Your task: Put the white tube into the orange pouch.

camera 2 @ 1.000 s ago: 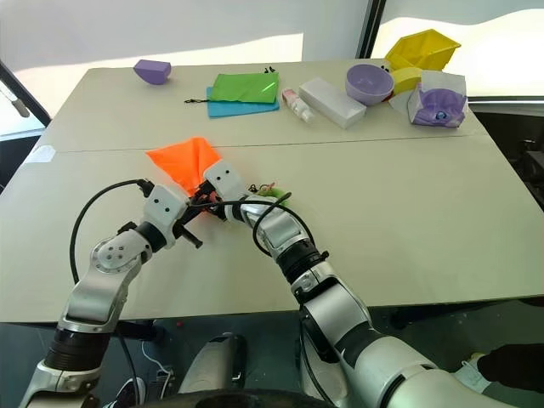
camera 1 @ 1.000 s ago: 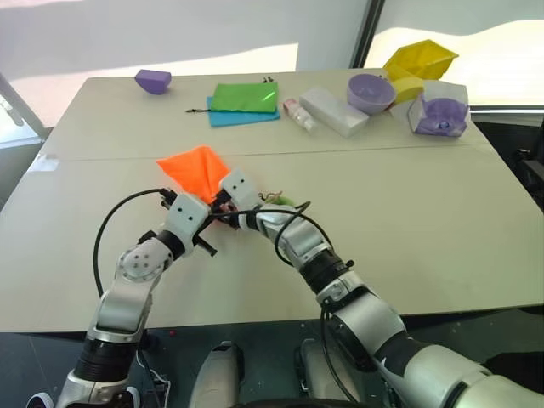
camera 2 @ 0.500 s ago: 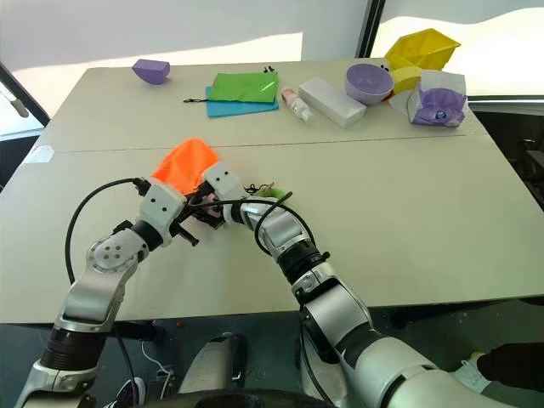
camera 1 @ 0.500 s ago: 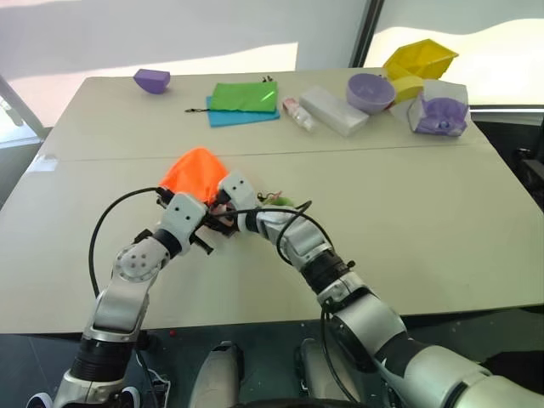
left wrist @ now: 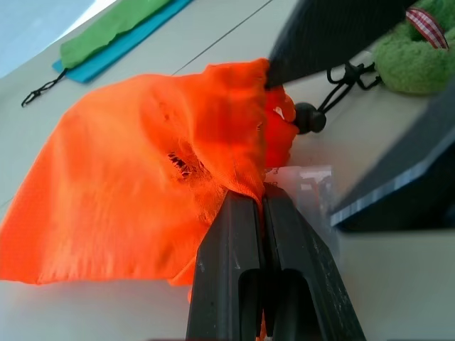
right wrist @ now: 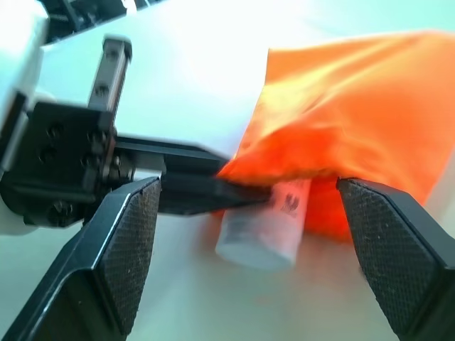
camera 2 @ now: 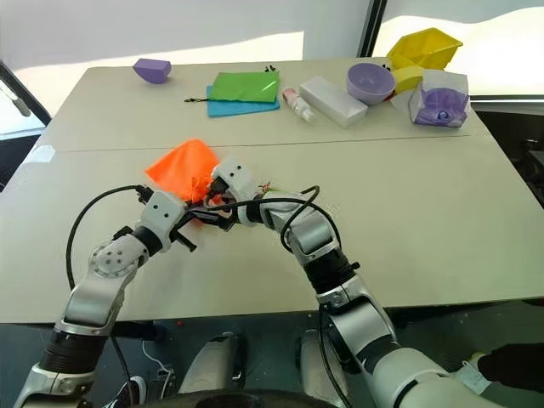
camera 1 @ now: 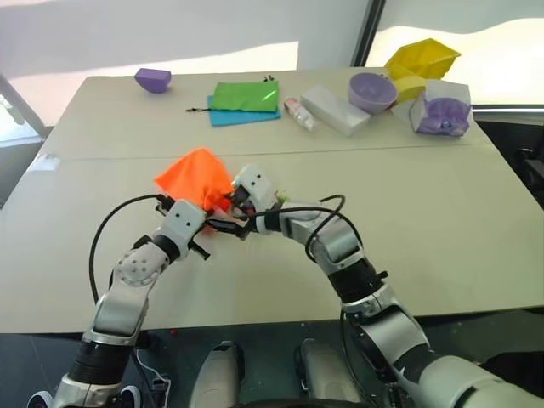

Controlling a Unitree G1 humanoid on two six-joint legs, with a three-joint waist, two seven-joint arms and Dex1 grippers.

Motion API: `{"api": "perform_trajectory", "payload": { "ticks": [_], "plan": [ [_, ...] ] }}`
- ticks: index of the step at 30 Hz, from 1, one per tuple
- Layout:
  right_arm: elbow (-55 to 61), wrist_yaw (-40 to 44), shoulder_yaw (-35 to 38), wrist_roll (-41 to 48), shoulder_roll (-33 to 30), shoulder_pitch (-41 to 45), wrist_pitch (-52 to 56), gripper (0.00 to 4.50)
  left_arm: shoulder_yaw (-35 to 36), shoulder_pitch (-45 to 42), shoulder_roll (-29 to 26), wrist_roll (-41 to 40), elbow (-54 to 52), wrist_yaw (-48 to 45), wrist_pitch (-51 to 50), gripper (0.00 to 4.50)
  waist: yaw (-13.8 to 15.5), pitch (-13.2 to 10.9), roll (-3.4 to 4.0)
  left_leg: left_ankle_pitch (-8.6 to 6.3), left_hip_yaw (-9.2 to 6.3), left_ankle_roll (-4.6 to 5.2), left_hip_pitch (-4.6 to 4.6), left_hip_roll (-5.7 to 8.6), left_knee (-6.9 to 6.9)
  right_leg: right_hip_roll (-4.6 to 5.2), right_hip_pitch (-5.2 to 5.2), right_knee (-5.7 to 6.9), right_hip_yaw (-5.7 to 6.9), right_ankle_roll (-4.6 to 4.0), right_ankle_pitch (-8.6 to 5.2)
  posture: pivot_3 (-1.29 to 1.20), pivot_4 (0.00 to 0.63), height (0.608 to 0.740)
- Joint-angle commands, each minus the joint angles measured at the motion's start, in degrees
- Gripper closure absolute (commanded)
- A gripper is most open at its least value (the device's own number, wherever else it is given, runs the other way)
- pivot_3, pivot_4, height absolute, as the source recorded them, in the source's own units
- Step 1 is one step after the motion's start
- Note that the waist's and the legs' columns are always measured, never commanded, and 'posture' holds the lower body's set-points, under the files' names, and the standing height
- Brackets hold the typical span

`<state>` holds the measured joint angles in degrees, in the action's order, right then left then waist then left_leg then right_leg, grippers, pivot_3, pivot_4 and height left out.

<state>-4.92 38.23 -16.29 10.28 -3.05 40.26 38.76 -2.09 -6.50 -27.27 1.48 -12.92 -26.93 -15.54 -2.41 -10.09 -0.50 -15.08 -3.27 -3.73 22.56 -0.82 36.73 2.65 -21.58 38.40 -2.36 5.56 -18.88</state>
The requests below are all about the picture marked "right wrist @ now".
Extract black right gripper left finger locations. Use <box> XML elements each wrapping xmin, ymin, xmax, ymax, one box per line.
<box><xmin>0</xmin><ymin>175</ymin><xmax>163</xmax><ymax>341</ymax></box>

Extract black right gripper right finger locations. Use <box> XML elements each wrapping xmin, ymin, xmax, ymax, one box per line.
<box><xmin>336</xmin><ymin>178</ymin><xmax>455</xmax><ymax>341</ymax></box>

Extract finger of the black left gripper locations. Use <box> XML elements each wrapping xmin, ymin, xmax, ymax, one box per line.
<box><xmin>157</xmin><ymin>173</ymin><xmax>275</xmax><ymax>217</ymax></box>
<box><xmin>114</xmin><ymin>136</ymin><xmax>229</xmax><ymax>175</ymax></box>

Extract white printed tube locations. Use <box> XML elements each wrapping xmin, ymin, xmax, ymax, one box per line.
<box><xmin>214</xmin><ymin>177</ymin><xmax>314</xmax><ymax>274</ymax></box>

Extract orange fabric pouch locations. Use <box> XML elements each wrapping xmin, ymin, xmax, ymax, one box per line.
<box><xmin>215</xmin><ymin>30</ymin><xmax>455</xmax><ymax>247</ymax></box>

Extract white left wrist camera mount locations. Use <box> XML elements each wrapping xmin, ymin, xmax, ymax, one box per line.
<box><xmin>0</xmin><ymin>0</ymin><xmax>54</xmax><ymax>239</ymax></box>

